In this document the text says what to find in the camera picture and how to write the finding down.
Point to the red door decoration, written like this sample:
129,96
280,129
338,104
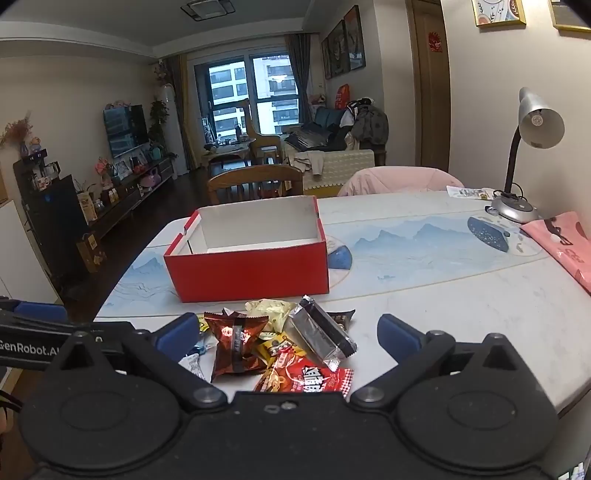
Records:
435,41

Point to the large window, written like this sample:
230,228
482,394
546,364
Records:
272,78

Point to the red bag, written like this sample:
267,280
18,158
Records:
342,96

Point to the silver desk lamp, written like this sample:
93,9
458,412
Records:
540,120

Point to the pile of dark clothes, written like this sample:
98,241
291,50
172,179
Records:
369,124

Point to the pale yellow snack packet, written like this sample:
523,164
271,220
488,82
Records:
272,310

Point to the dark wooden television cabinet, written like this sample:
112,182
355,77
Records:
129,198

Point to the shiny brown-red snack packet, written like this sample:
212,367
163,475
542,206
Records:
235,344

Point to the green house plant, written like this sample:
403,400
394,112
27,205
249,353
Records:
158,117

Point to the grey curtain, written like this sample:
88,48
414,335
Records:
184,115
300,78

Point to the pink plastic bag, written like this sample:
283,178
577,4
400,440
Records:
568,249

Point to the dark framed wall picture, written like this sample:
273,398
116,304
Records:
326,57
337,48
354,39

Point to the blue white candy packet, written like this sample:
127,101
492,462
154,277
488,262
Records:
194,367

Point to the wooden dining chair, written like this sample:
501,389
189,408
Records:
254,177

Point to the orange yellow snack packet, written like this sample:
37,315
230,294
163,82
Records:
279,347

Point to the ceiling light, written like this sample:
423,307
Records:
207,9

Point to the black silver snack packet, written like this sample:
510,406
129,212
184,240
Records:
318,334

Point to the brown gift bag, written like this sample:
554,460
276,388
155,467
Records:
91,251

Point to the blue mountain print table mat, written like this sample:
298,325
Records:
415,249

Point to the white cabinet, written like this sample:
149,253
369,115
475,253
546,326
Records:
23,258

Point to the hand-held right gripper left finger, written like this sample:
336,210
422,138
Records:
178,336

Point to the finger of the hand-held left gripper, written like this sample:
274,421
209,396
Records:
106,334
41,313

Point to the flat television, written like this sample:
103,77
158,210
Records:
124,131

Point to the sofa with cream cover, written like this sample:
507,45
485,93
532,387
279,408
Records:
341,166

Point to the wooden door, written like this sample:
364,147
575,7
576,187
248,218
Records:
429,92

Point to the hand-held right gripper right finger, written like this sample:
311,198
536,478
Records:
398,337

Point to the wooden armchair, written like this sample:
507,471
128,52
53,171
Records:
263,138

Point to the small white printed packet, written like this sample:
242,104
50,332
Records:
466,192

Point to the dried flower bunch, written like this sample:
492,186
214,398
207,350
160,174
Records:
16,127

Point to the white standing air conditioner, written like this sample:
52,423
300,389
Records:
171,129

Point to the gold framed wall picture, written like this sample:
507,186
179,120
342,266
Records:
498,11
570,14

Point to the yellow paddle-shaped snack packet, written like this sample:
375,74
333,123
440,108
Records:
203,324

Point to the black cabinet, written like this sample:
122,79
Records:
51,217

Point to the coffee table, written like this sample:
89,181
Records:
226,150

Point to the red cardboard box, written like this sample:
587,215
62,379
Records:
249,272

